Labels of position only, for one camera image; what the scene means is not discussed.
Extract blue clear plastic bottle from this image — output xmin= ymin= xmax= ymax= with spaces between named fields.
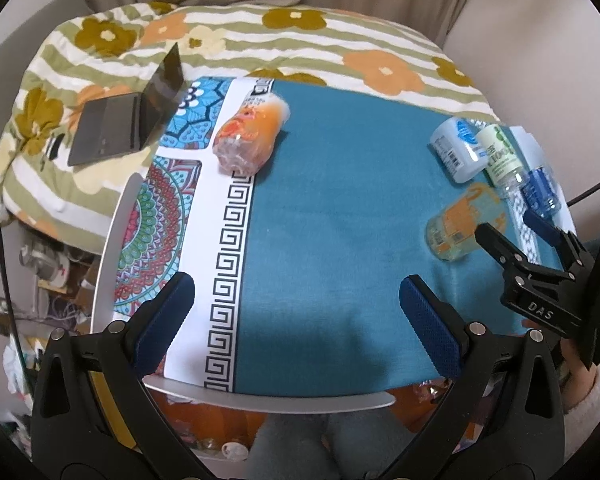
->
xmin=520 ymin=167 xmax=562 ymax=219

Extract small black white device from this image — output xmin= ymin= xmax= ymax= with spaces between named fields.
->
xmin=42 ymin=134 xmax=67 ymax=162

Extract orange plastic bottle lying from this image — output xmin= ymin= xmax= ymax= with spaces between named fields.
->
xmin=212 ymin=94 xmax=292 ymax=177

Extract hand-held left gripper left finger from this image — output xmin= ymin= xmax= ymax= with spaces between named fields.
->
xmin=30 ymin=271 xmax=201 ymax=480

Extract thin black cable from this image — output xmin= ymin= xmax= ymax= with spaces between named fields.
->
xmin=565 ymin=177 xmax=600 ymax=209

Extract person's right forearm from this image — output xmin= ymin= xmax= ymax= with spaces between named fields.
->
xmin=562 ymin=362 xmax=600 ymax=480

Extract floral striped blanket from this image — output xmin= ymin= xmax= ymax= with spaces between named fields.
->
xmin=0 ymin=2 xmax=502 ymax=257

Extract person's right hand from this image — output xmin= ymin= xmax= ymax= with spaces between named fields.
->
xmin=522 ymin=319 xmax=600 ymax=408

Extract bottle with blue-white label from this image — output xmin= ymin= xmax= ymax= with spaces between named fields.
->
xmin=430 ymin=117 xmax=488 ymax=184

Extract thick black cable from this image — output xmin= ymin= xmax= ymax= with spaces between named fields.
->
xmin=0 ymin=160 xmax=37 ymax=463

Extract teal patterned tablecloth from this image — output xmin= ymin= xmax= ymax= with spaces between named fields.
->
xmin=112 ymin=76 xmax=577 ymax=394

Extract grey laptop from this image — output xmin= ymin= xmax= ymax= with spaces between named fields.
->
xmin=67 ymin=42 xmax=186 ymax=167

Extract person's legs grey pants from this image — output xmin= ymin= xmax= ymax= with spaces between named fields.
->
xmin=245 ymin=406 xmax=433 ymax=480

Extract clear bottle orange label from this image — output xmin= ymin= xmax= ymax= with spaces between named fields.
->
xmin=425 ymin=182 xmax=507 ymax=263

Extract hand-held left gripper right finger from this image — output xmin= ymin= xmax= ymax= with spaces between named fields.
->
xmin=380 ymin=275 xmax=566 ymax=480

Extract white floor appliance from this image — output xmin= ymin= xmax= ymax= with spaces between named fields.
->
xmin=19 ymin=241 xmax=72 ymax=286

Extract green label plastic bottle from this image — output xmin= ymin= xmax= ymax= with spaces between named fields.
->
xmin=476 ymin=125 xmax=528 ymax=200

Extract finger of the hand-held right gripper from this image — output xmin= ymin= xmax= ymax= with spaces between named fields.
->
xmin=474 ymin=222 xmax=566 ymax=293
xmin=522 ymin=209 xmax=597 ymax=281

